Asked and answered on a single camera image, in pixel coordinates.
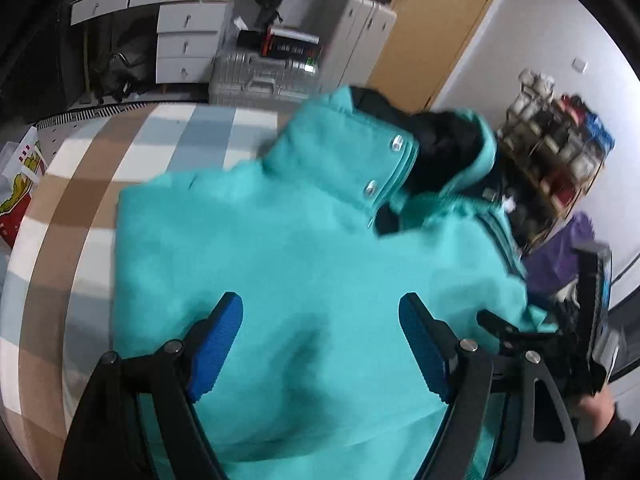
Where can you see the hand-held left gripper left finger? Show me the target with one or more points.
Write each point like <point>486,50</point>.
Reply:
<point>220,340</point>

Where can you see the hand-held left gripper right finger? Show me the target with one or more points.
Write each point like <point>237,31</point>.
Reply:
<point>422,345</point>

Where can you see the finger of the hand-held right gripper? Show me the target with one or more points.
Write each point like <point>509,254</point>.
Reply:
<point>510,332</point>

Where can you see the teal jacket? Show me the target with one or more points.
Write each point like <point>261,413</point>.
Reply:
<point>300,260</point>

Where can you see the person's right forearm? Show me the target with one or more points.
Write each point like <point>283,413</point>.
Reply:
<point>612,452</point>

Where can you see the person's right hand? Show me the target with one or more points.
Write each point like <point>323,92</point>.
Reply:
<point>597,415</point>

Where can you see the purple bag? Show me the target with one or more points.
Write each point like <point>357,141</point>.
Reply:
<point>555,265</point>

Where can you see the wooden shoe rack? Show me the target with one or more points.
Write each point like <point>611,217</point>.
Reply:
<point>550,160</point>

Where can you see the checked blanket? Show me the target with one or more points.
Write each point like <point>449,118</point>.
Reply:
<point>75,200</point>

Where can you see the silver suitcase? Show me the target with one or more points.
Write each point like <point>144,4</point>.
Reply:
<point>250,80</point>

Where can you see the black white patterned mat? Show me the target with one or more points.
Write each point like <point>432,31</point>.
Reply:
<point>90,112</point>

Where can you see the black office chair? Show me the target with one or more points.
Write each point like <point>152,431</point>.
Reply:
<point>125,70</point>

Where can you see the wooden door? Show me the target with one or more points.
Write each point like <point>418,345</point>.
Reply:
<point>440,35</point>

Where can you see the white drawer desk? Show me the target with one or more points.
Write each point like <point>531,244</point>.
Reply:
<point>185,20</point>

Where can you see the white light switch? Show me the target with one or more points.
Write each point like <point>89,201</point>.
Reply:
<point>579,65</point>

